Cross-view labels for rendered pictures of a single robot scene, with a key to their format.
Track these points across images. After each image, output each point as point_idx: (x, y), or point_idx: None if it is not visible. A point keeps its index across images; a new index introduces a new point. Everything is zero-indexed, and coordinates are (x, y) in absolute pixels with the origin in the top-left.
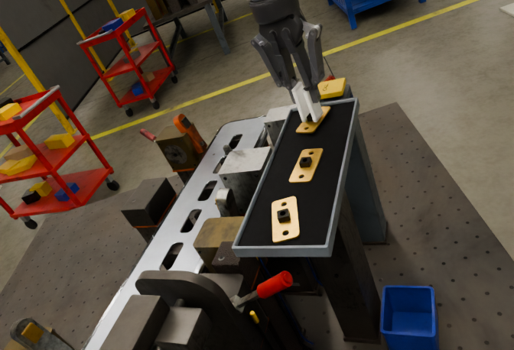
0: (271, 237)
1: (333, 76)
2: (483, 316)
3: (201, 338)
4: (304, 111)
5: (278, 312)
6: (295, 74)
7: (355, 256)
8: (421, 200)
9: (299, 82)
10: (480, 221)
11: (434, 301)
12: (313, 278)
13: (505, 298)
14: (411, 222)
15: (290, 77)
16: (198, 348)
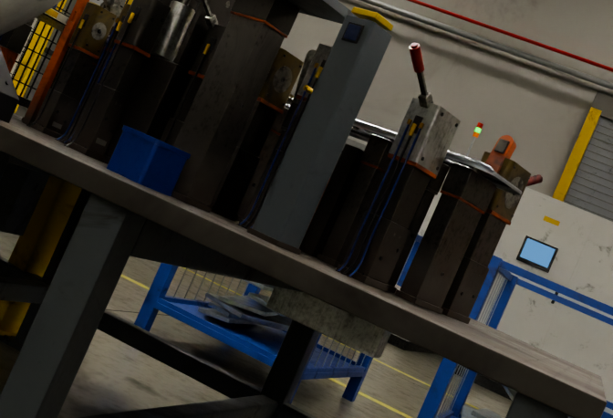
0: None
1: (415, 44)
2: (105, 170)
3: None
4: None
5: None
6: None
7: (213, 79)
8: (281, 250)
9: None
10: (193, 213)
11: (146, 134)
12: (254, 213)
13: (102, 170)
14: (255, 237)
15: None
16: None
